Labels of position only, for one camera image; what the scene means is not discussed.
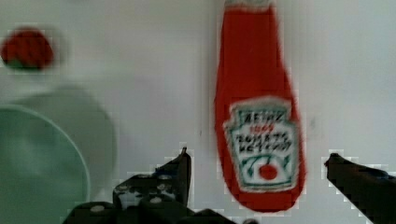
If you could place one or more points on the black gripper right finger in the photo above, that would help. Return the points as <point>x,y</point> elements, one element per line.
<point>372,191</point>

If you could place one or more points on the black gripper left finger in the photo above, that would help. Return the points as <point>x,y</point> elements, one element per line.
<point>172,180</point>

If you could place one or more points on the red ketchup bottle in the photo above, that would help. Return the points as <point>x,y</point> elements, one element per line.
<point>259,133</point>

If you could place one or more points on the green mug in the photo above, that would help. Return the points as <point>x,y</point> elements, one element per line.
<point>42,174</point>

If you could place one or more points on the red strawberry toy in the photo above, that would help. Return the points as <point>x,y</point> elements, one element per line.
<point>27,48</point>

